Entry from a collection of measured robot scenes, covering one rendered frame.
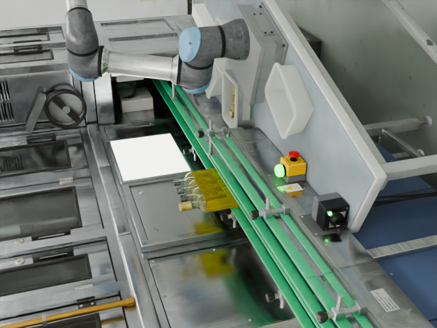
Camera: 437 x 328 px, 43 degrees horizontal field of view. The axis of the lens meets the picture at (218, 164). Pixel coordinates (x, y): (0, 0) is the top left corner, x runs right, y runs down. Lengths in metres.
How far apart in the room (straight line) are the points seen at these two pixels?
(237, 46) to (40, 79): 1.28
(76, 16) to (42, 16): 3.63
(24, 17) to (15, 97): 2.75
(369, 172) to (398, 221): 0.32
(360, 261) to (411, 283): 0.14
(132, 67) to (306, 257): 0.96
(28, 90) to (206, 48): 1.27
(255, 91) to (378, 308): 0.93
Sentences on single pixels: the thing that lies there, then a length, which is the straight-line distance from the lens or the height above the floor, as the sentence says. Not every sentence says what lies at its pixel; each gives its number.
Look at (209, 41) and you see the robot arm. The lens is 1.98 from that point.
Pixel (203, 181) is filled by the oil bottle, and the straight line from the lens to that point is 2.16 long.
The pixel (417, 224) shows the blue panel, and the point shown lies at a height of 0.52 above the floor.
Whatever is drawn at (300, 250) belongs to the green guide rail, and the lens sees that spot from 1.65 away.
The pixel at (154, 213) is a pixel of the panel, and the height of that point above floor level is 1.23.
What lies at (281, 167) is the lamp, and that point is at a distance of 1.90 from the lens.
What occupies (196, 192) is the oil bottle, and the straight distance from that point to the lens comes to 2.09.
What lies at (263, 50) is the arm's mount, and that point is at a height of 0.84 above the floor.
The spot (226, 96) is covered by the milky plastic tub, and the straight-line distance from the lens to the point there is 2.42.
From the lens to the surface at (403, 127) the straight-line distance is 2.48.
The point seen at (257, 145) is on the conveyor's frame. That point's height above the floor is 0.82.
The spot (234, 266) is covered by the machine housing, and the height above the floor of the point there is 1.01.
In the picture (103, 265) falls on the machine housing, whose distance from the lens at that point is 2.08.
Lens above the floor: 1.56
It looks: 16 degrees down
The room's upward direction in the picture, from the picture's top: 99 degrees counter-clockwise
